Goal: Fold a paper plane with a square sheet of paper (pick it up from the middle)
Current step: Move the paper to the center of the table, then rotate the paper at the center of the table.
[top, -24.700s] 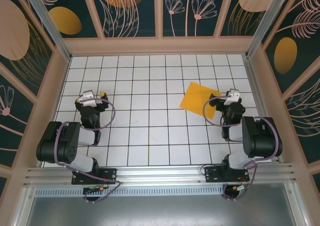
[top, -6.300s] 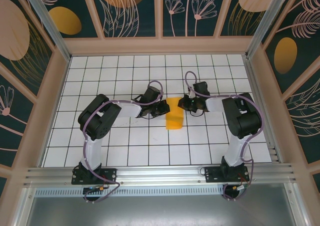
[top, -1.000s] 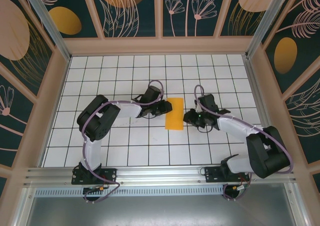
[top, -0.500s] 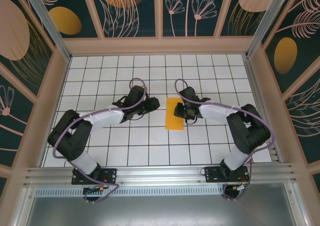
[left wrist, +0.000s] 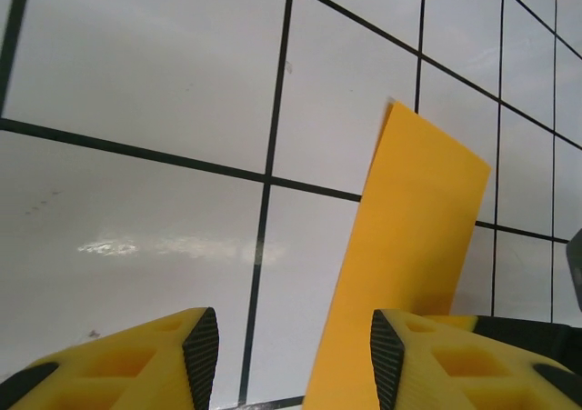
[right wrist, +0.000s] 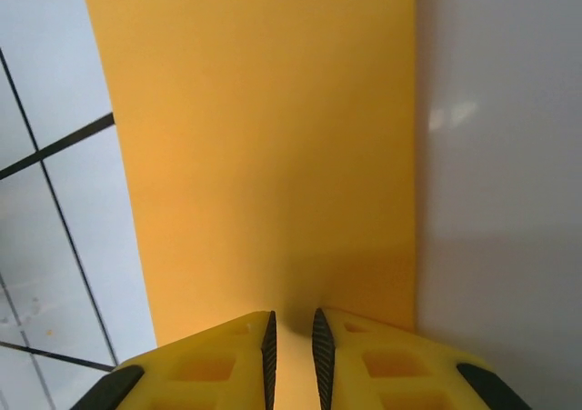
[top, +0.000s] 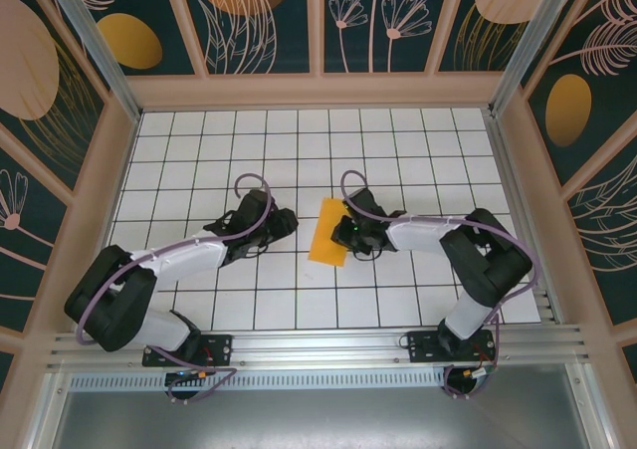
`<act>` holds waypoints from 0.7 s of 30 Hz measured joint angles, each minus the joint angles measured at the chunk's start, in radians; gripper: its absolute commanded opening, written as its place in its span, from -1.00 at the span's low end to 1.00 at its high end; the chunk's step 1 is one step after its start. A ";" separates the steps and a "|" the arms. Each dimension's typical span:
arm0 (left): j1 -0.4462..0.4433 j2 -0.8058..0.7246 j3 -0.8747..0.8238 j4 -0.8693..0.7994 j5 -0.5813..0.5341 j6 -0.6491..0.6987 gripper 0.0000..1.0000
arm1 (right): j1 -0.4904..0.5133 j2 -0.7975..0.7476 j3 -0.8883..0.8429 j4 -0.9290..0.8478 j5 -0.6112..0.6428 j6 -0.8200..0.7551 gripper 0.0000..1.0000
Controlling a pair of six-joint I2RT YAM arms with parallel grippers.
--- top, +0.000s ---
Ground orange cloth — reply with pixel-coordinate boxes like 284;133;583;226
307;197;349;269

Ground grey metal sheet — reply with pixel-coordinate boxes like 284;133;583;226
49;388;598;449

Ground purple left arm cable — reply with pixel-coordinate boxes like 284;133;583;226
74;172;276;404

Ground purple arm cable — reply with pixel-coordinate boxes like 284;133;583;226
74;172;276;404
339;169;542;400

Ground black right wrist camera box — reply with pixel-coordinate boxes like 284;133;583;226
331;214;367;251

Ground long aluminium mounting rail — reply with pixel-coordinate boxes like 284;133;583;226
47;323;591;370

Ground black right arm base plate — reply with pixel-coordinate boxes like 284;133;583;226
405;329;499;365

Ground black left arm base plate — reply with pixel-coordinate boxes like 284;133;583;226
142;333;235;368

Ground aluminium side rail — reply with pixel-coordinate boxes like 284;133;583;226
485;108;566;326

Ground slotted grey cable duct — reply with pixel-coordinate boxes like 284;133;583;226
67;371;452;393

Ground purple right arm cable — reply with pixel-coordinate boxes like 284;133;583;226
339;169;542;400

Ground wall panel pink flowers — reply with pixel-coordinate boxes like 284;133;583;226
320;0;444;77

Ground wall panel orange circle leaves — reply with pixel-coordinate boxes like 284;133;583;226
176;0;319;77

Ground wall panel small orange oval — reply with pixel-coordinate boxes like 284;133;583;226
87;0;208;77

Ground wall panel pink oval grass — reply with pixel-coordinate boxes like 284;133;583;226
436;0;553;75

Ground aluminium frame post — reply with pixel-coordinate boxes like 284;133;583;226
487;0;581;116
42;0;143;123

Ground wall panel single flower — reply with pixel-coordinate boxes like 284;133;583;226
0;132;76;336

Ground wall panel pink leaf outlines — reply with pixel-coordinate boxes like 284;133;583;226
560;137;637;331

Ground wall panel huge pink oval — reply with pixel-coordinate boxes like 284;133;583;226
0;0;111;196

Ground wall panel orange oval fern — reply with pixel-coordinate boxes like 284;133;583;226
520;0;637;189

